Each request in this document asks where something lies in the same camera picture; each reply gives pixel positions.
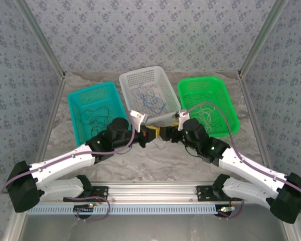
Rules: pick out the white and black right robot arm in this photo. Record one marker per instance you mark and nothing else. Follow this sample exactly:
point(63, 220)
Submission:
point(250, 173)

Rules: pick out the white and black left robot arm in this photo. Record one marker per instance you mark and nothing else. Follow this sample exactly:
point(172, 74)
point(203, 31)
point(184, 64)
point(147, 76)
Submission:
point(60, 163)

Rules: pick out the teal plastic basket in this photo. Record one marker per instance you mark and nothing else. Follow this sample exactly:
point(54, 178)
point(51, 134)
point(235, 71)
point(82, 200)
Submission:
point(90, 98)

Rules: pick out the green plastic basket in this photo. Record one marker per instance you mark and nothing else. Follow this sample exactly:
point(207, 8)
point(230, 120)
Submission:
point(203, 88)

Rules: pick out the white plastic basket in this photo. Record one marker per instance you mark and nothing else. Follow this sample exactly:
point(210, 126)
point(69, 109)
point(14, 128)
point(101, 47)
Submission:
point(150, 75)

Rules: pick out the small controller board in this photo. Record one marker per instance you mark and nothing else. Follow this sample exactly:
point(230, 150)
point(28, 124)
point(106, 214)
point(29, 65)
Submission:
point(84, 209)
point(225, 209)

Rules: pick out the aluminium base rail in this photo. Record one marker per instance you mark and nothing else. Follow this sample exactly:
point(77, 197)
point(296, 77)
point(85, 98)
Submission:
point(153, 192)

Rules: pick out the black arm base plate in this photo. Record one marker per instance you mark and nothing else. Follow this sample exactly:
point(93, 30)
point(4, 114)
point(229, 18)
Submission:
point(102, 192)
point(203, 194)

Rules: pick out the aluminium side rail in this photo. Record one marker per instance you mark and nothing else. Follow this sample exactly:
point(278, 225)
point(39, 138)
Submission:
point(256, 125)
point(49, 125)

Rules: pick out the aluminium frame post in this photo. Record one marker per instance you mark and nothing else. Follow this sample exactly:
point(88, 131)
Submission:
point(261, 37)

